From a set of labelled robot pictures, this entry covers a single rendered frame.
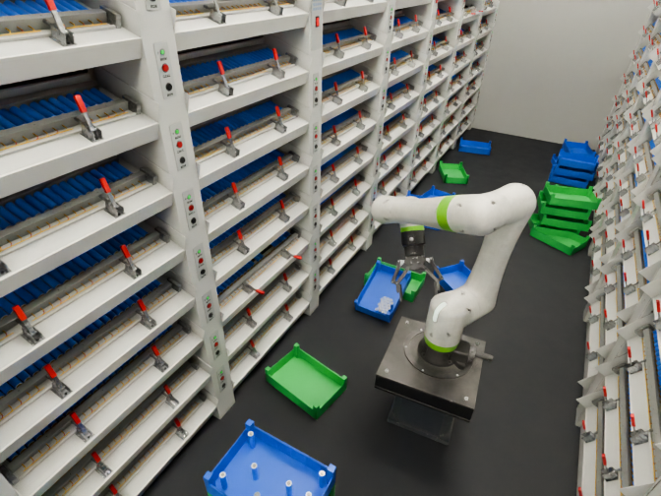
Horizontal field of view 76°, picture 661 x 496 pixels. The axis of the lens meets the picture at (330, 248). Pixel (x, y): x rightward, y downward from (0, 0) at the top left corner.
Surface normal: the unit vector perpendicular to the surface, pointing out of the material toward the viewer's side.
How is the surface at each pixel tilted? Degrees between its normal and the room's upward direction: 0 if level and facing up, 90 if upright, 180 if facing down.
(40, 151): 18
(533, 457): 0
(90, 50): 108
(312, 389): 0
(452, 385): 2
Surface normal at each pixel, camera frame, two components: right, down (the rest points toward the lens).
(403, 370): 0.04, -0.84
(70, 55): 0.82, 0.53
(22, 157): 0.29, -0.70
